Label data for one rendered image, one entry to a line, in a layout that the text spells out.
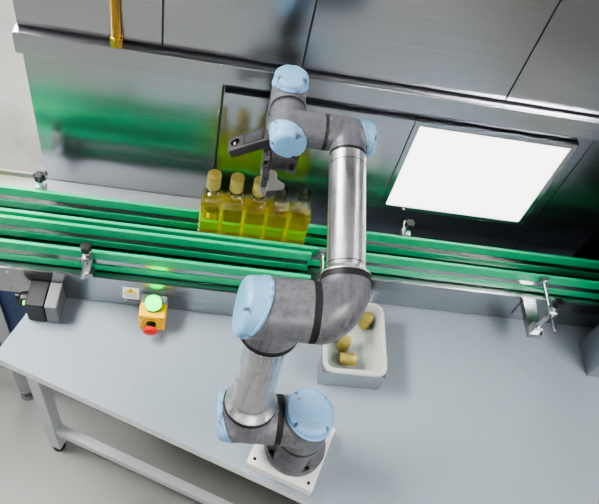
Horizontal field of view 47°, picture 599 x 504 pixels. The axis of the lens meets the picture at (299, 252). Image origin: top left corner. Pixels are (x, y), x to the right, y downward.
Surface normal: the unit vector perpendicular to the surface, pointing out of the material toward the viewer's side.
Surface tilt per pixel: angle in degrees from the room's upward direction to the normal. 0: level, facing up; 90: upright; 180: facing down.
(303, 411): 8
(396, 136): 90
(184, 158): 90
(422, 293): 90
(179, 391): 0
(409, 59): 90
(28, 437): 0
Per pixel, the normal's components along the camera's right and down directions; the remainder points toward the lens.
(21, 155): 0.18, -0.57
